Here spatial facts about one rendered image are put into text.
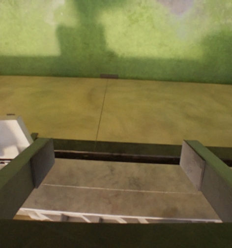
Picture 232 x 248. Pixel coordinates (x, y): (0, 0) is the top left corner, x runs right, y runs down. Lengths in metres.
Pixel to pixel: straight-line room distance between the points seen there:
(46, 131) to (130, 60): 0.77
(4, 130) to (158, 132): 0.64
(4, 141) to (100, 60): 0.85
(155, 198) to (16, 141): 0.56
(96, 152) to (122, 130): 0.18
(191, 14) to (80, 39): 0.72
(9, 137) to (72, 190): 0.31
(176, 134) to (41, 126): 0.65
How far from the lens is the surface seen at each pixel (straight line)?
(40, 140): 0.17
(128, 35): 1.26
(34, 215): 1.53
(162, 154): 0.75
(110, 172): 0.67
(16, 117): 0.69
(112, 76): 1.35
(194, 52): 1.37
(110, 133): 0.81
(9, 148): 0.82
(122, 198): 0.64
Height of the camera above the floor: 1.23
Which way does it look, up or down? 49 degrees down
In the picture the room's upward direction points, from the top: 175 degrees counter-clockwise
